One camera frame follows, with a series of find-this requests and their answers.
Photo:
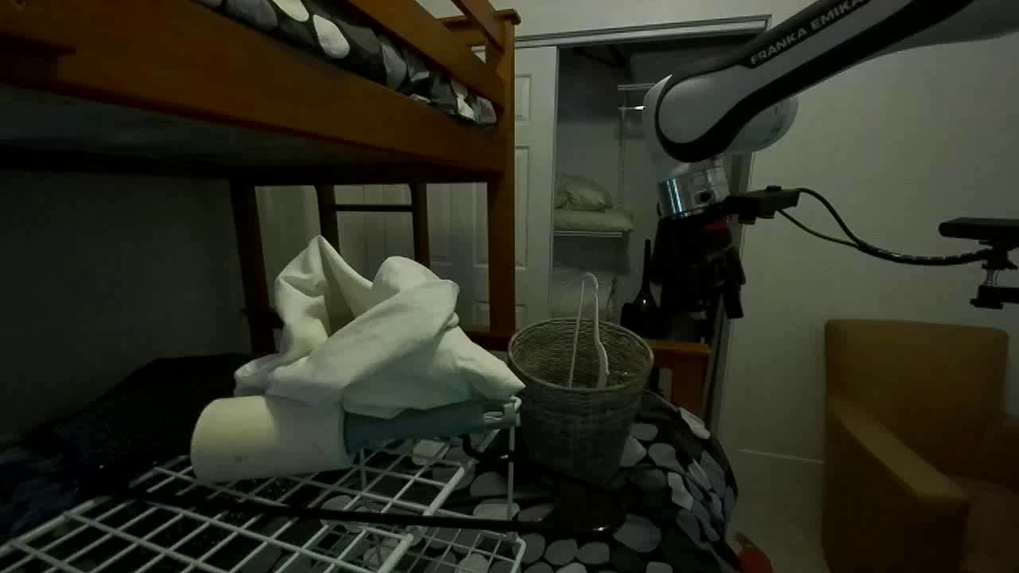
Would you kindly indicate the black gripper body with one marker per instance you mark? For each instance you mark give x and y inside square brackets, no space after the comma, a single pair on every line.
[694,258]

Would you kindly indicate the folded blue cloth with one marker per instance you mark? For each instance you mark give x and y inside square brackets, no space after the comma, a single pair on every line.
[423,423]

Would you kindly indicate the brown armchair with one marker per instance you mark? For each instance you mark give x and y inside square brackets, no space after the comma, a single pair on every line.
[901,447]

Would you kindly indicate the white panel door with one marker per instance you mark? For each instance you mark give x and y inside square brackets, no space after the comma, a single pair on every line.
[535,161]

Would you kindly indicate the black camera on mount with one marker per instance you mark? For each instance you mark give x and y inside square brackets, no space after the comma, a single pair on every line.
[980,226]

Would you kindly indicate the white pillow on shelf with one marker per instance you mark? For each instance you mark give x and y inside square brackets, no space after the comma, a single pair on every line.
[580,196]

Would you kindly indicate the rolled white towel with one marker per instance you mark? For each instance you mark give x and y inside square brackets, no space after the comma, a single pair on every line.
[266,441]

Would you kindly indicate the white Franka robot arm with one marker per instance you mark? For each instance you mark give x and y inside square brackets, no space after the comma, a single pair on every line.
[765,64]

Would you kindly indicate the orange wooden box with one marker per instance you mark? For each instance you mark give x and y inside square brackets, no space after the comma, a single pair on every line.
[685,370]

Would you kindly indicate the white towel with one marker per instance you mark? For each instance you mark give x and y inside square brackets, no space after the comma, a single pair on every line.
[369,337]
[266,441]

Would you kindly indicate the dotted bedding of bunk mattress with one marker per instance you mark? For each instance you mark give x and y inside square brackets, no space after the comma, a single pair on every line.
[361,42]

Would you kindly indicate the black dotted bedspread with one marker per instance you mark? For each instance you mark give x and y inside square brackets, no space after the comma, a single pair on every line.
[680,498]

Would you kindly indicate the wooden bunk bed frame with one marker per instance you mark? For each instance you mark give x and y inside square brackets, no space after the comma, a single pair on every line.
[210,64]

